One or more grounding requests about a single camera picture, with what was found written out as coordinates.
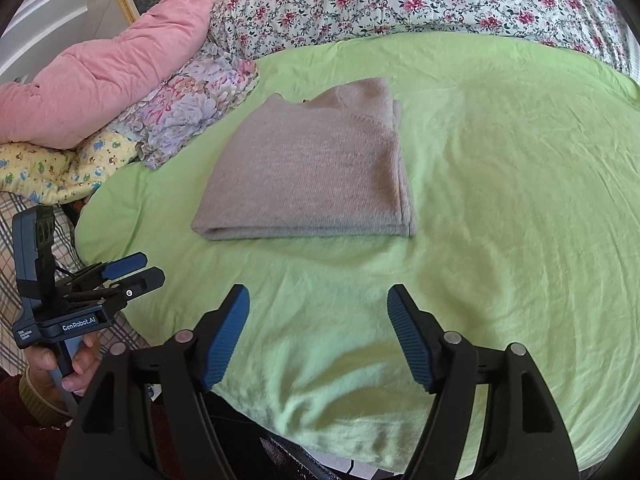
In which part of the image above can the green bed sheet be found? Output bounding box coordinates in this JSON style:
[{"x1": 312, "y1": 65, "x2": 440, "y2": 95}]
[{"x1": 75, "y1": 32, "x2": 639, "y2": 471}]

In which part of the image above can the person's left hand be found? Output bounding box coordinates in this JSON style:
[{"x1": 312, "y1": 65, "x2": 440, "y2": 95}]
[{"x1": 25, "y1": 333, "x2": 101, "y2": 410}]

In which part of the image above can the pink padded quilt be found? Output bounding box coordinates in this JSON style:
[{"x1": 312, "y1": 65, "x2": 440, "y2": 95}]
[{"x1": 1, "y1": 0, "x2": 217, "y2": 150}]

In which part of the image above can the plaid checkered cloth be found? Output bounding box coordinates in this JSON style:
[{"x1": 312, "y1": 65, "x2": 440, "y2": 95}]
[{"x1": 0, "y1": 192, "x2": 147, "y2": 376}]

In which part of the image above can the floral rose quilt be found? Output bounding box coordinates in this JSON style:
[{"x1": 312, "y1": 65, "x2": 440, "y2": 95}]
[{"x1": 208, "y1": 0, "x2": 639, "y2": 79}]

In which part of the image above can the yellow patterned baby blanket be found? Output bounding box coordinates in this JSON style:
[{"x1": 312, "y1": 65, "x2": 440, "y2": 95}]
[{"x1": 1, "y1": 129, "x2": 137, "y2": 205}]

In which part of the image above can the beige knit sweater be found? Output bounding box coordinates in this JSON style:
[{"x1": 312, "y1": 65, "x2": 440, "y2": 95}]
[{"x1": 191, "y1": 78, "x2": 416, "y2": 240}]

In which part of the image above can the left forearm dark sleeve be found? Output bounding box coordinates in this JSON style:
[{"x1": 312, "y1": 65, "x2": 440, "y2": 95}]
[{"x1": 1, "y1": 370, "x2": 68, "y2": 479}]

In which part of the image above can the white door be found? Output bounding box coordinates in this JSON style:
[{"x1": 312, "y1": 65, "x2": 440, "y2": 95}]
[{"x1": 1, "y1": 0, "x2": 128, "y2": 82}]

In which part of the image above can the pastel floral pillow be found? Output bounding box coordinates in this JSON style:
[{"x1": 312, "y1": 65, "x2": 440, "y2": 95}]
[{"x1": 110, "y1": 42, "x2": 258, "y2": 170}]

